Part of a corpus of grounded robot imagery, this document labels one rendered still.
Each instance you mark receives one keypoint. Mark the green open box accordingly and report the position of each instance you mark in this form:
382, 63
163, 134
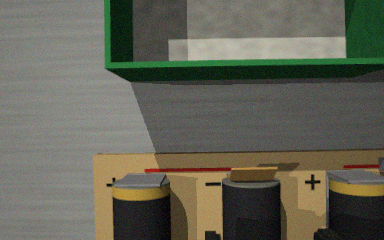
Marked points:
326, 39

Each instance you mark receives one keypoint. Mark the tan flat circuit board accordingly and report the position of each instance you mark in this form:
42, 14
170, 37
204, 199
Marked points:
196, 184

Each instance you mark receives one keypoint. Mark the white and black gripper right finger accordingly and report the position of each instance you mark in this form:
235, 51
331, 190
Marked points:
326, 234

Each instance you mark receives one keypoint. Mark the black battery with yellow band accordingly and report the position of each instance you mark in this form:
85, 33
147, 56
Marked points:
356, 210
142, 212
251, 210

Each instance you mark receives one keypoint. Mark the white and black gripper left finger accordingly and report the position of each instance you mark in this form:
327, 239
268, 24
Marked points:
211, 235

